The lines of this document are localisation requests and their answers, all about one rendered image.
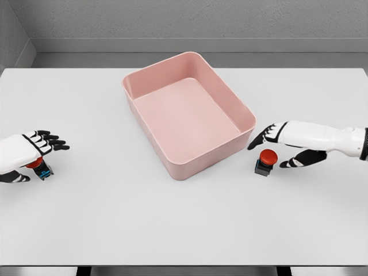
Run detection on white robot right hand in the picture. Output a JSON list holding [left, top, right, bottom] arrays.
[[247, 121, 343, 169]]

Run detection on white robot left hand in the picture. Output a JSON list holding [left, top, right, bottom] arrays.
[[0, 130, 70, 184]]

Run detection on red button industrial switch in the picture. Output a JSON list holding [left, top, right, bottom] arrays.
[[25, 156, 55, 182], [254, 148, 279, 178]]

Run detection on pink rectangular plastic basket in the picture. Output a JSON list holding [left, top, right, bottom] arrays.
[[121, 51, 257, 182]]

